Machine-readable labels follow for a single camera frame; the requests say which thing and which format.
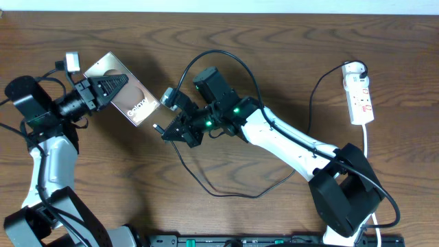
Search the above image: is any black USB charging cable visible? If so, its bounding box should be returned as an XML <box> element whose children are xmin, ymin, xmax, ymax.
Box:
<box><xmin>152</xmin><ymin>60</ymin><xmax>369</xmax><ymax>199</ymax></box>

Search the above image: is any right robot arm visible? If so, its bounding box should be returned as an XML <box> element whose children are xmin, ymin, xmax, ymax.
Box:
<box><xmin>161</xmin><ymin>67</ymin><xmax>390</xmax><ymax>246</ymax></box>

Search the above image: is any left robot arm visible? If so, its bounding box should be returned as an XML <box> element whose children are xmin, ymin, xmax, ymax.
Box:
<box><xmin>3</xmin><ymin>74</ymin><xmax>145</xmax><ymax>246</ymax></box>

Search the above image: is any white power strip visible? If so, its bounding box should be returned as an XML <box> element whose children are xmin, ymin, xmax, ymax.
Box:
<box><xmin>342</xmin><ymin>62</ymin><xmax>374</xmax><ymax>126</ymax></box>

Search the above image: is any black left camera cable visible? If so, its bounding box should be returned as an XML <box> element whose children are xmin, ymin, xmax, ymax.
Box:
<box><xmin>0</xmin><ymin>60</ymin><xmax>91</xmax><ymax>247</ymax></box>

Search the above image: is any black camera cable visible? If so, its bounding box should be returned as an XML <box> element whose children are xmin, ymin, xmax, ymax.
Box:
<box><xmin>173</xmin><ymin>49</ymin><xmax>401</xmax><ymax>241</ymax></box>
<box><xmin>0</xmin><ymin>60</ymin><xmax>91</xmax><ymax>247</ymax></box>

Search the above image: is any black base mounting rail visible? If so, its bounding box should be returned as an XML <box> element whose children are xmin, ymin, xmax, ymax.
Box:
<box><xmin>147</xmin><ymin>234</ymin><xmax>405</xmax><ymax>247</ymax></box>

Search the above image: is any white power strip cord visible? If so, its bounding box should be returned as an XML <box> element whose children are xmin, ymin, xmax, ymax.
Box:
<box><xmin>361</xmin><ymin>123</ymin><xmax>383</xmax><ymax>247</ymax></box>

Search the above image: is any black right camera cable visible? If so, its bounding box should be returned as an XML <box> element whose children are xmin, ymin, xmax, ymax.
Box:
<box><xmin>173</xmin><ymin>49</ymin><xmax>401</xmax><ymax>241</ymax></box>

